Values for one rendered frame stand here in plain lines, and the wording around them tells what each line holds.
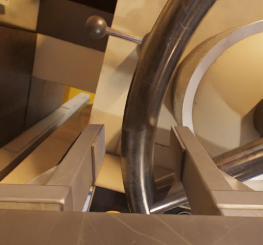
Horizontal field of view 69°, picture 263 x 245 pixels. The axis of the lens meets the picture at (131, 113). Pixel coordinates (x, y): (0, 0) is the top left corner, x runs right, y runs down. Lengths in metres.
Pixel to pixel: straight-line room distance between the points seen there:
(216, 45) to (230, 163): 0.15
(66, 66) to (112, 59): 0.73
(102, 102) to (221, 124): 0.21
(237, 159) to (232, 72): 0.12
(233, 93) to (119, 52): 0.20
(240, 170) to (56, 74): 1.01
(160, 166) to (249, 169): 0.25
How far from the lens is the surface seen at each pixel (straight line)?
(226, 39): 0.28
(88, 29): 0.32
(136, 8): 0.36
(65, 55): 1.07
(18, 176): 0.65
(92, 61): 1.04
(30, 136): 1.21
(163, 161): 0.41
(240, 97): 0.27
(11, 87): 1.02
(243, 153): 0.19
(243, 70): 0.27
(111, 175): 0.34
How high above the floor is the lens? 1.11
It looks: 3 degrees up
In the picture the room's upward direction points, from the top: 106 degrees clockwise
